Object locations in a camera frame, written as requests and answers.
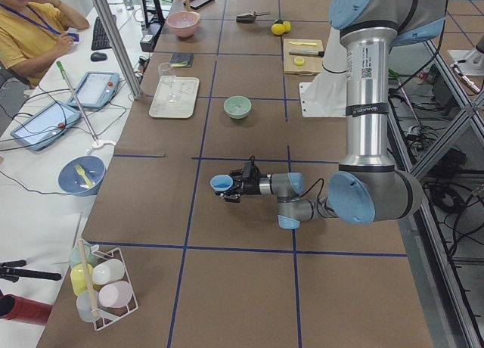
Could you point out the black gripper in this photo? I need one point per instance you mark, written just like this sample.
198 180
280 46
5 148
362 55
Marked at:
252 186

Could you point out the light blue plastic cup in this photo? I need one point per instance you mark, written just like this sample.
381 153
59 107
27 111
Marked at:
221 183

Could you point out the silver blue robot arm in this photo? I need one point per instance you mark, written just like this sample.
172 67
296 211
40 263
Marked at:
367 187

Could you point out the ice cubes in bowl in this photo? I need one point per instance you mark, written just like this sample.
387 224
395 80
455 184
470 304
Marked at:
238 109

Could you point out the green ceramic bowl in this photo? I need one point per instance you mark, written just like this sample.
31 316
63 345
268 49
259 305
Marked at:
237 99

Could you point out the blue bowl with fork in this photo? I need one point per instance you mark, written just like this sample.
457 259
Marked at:
70 182

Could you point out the metal ice scoop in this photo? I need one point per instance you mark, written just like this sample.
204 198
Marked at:
250 16

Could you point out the pink bowl of ice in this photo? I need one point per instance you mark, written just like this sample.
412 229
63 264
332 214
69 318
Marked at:
183 23

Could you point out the cream bear serving tray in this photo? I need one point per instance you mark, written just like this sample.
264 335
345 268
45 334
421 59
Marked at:
186 89

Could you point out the clear wine glass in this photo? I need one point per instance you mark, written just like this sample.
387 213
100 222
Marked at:
167 76

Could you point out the grey folded cloth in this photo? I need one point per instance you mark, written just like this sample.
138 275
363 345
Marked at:
181 59

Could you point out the half lemon slice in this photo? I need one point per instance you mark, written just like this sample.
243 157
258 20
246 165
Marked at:
299 61

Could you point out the wooden cutting board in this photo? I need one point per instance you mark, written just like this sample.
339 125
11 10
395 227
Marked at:
312 66

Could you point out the white cup in rack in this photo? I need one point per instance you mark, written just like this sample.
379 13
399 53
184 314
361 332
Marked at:
108 271

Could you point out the yellow plastic knife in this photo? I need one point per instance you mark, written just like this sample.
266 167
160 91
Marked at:
312 44

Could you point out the yellow plastic fork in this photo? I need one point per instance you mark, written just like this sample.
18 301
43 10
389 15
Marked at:
81 172

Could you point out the yellow lemon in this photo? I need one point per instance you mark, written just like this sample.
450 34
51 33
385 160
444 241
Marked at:
287 26
278 29

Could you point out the pink cup in rack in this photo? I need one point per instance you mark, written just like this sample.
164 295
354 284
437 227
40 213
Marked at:
116 294

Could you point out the far blue teach pendant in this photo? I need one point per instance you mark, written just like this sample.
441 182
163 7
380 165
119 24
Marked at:
96 89

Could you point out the blue teach pendant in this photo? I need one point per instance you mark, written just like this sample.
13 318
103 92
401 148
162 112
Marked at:
46 126
96 89

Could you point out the green cup in rack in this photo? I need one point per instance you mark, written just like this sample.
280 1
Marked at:
75 256

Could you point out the yellow cup in rack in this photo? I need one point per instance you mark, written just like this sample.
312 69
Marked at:
77 278

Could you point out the pale blue cup in rack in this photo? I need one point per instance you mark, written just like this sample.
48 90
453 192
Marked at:
84 307

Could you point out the black tray at far end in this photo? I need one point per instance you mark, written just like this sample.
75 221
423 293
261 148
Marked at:
198 4

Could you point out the black computer mouse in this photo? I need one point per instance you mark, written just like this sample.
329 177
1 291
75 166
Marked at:
98 56

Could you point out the near blue teach pendant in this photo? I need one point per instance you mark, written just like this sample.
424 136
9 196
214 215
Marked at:
46 126

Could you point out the black keyboard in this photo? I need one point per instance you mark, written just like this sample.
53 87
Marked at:
100 39

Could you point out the metal rod green tip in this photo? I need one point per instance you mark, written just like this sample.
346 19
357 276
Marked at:
95 144

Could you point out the seated person yellow shirt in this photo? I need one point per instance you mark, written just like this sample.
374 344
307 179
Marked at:
34 34

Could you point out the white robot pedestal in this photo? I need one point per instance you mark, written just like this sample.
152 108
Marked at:
325 95

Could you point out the white wire cup rack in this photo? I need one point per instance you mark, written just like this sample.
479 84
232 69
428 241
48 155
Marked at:
106 316

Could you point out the aluminium frame post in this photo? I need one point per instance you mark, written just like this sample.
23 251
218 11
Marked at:
104 12

